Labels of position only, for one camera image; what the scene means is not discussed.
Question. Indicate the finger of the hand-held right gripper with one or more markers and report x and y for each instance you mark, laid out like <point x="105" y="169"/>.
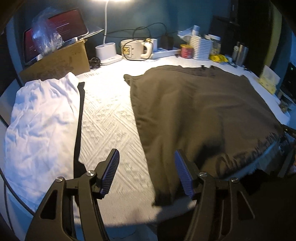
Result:
<point x="290" y="130"/>

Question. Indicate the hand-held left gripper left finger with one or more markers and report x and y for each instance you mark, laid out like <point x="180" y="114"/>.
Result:
<point x="111" y="172"/>

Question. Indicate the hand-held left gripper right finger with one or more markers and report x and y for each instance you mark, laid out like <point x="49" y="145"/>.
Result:
<point x="183" y="173"/>

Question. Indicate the brown printed t-shirt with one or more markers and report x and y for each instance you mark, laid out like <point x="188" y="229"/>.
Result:
<point x="196" y="104"/>

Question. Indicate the yellow tissue pack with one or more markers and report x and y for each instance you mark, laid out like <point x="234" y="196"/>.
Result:
<point x="268" y="80"/>

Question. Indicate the black cloth strip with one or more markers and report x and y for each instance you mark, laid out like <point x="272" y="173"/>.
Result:
<point x="79" y="111"/>

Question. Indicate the white garment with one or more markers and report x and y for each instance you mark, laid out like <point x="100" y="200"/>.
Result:
<point x="41" y="120"/>

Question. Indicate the steel thermos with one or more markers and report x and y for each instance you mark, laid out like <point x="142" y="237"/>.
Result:
<point x="242" y="54"/>

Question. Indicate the yellow snack packet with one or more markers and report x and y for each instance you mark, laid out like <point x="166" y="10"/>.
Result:
<point x="218" y="58"/>

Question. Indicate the dark door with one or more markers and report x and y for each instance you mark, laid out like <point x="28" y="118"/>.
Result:
<point x="254" y="27"/>

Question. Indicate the glass jar with white lid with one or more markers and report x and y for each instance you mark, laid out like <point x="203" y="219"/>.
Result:
<point x="215" y="44"/>

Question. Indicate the white desk lamp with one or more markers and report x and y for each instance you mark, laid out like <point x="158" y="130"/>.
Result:
<point x="108" y="54"/>

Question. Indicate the white power strip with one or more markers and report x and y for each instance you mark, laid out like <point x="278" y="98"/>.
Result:
<point x="166" y="54"/>

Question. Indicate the white perforated basket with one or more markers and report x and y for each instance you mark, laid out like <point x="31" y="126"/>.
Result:
<point x="201" y="48"/>

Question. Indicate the cardboard box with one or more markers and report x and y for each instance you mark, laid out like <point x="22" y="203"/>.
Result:
<point x="60" y="61"/>

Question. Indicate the red tin can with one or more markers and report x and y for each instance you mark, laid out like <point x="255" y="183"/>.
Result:
<point x="186" y="51"/>

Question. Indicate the white printed mug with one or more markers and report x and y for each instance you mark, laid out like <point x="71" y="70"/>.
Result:
<point x="134" y="49"/>

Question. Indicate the white charger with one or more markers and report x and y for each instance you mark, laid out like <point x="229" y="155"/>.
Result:
<point x="154" y="44"/>

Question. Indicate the black charger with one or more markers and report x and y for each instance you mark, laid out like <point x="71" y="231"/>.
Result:
<point x="167" y="42"/>

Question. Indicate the white tissue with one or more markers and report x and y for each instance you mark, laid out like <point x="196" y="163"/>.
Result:
<point x="185" y="33"/>

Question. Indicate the silver tablet stand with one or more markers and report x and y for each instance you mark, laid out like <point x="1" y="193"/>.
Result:
<point x="92" y="33"/>

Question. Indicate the clear plastic bag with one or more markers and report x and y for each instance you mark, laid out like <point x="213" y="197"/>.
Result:
<point x="44" y="38"/>

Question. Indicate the tablet with red screen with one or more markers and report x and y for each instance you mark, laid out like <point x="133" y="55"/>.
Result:
<point x="69" y="23"/>

